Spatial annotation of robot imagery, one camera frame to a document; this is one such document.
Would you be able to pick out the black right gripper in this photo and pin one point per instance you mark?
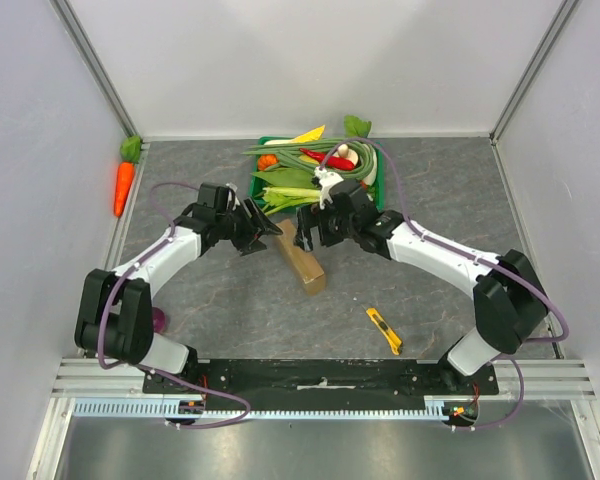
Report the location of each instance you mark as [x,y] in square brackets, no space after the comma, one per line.
[318,226]

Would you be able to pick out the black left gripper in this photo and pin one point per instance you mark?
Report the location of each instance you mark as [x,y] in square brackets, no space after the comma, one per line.
[248,243]

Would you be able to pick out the brown cardboard express box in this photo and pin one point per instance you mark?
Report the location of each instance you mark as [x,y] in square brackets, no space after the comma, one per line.
[303,264]

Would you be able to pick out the yellow utility knife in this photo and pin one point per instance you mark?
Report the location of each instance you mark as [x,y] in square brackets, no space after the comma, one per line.
[394,341]

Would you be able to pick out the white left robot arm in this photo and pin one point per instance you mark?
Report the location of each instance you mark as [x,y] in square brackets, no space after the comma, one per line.
[115,317]

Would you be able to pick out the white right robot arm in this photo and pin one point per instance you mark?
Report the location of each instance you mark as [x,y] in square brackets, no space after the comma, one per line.
[508,299]

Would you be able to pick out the green celery stalk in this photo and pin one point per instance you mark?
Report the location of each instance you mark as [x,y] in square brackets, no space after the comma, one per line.
[276,199]

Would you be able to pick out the green leafy vegetable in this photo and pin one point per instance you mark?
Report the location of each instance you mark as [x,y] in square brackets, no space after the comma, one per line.
[286,178]

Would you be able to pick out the green plastic tray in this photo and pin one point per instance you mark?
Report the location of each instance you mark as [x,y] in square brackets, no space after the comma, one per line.
[258,185]

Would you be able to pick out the red chili pepper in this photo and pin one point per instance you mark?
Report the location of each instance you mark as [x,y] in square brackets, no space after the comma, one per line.
[331,161]

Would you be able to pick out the green long beans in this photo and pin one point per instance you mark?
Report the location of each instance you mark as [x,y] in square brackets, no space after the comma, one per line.
[289,155]

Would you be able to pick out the small orange pumpkin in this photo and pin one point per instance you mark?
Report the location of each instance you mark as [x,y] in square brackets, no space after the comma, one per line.
[266,161]

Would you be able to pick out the beige toy mushroom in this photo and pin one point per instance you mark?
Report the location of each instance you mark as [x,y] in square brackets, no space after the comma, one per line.
[348,158]

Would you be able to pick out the yellow corn husk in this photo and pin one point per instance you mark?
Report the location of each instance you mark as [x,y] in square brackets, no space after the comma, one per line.
[310,136]

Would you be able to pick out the white radish with leaves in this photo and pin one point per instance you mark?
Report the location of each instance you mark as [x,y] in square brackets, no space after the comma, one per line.
[357,127]

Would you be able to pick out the purple red onion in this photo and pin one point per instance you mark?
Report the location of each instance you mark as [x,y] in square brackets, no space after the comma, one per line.
[159,320]

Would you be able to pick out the orange toy carrot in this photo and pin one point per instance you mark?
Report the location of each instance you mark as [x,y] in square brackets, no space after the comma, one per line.
[130,151]

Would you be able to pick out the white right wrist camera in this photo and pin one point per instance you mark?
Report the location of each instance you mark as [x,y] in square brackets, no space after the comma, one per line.
[326,180]

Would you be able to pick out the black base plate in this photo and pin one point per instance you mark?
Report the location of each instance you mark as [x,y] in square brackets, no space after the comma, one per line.
[319,384]

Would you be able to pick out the slotted cable duct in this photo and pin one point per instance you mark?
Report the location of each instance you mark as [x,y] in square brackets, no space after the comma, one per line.
[181,409]

